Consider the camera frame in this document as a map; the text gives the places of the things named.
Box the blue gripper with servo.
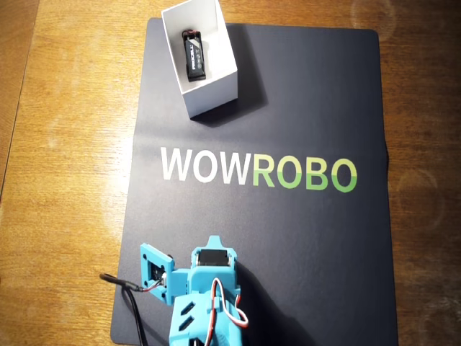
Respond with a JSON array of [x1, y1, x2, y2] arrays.
[[187, 235, 242, 286]]

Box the white and red servo wires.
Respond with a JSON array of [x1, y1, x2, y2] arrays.
[[210, 277, 249, 331]]

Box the white open cardboard box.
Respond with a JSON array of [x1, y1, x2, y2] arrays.
[[161, 0, 239, 119]]

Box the dark navy WOWROBO mat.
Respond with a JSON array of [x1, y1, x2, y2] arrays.
[[109, 17, 400, 346]]

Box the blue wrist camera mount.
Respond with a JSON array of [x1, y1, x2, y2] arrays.
[[139, 243, 176, 303]]

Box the black camera cable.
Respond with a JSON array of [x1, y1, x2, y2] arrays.
[[99, 272, 170, 346]]

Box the small black Procell battery pack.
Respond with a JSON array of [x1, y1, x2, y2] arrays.
[[181, 30, 208, 82]]

